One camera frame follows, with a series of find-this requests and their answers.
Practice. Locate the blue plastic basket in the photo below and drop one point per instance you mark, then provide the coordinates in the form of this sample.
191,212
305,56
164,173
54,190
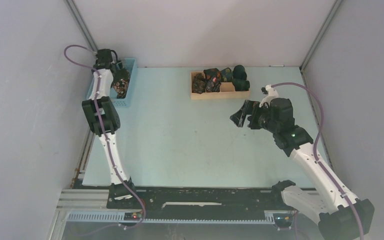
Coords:
102,79

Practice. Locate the rolled red floral tie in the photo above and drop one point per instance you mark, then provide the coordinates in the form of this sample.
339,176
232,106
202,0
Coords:
212,80

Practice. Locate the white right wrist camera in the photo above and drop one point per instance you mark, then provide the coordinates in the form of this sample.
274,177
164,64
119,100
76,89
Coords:
270,94

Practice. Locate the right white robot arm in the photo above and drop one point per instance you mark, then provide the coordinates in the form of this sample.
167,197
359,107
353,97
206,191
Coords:
337,211

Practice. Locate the wooden tray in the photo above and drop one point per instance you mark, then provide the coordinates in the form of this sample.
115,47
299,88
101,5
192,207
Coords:
227,91

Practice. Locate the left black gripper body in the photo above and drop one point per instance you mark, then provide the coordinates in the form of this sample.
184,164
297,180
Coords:
121,73

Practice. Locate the rose patterned necktie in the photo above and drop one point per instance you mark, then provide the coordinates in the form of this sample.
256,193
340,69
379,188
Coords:
121,85

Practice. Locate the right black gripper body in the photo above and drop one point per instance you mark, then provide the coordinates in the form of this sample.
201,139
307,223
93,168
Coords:
261,119

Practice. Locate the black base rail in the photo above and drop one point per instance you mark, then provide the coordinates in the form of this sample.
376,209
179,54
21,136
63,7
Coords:
202,204

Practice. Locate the rolled dark paisley tie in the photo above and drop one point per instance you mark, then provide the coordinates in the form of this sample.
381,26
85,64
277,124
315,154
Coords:
198,84

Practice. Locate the rolled green patterned tie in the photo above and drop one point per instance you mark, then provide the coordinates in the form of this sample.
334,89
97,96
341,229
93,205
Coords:
226,75

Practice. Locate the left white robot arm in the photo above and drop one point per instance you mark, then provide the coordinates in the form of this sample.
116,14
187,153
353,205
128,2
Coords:
103,119

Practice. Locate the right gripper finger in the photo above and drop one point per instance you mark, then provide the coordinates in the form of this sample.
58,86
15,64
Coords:
249,106
238,119

